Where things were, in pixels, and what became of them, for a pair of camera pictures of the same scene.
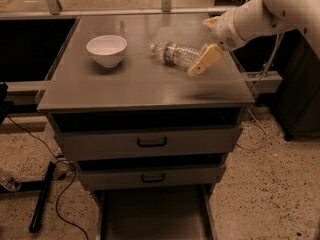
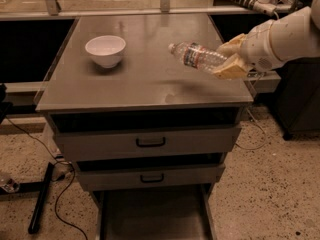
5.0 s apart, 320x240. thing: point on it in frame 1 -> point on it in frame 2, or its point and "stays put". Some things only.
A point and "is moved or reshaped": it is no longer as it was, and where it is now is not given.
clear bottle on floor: [10, 183] stays put
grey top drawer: [131, 143] stays put
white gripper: [225, 31] -> [258, 49]
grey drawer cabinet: [150, 139] stays put
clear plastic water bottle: [175, 54] is moved or reshaped
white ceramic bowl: [107, 49] stays put
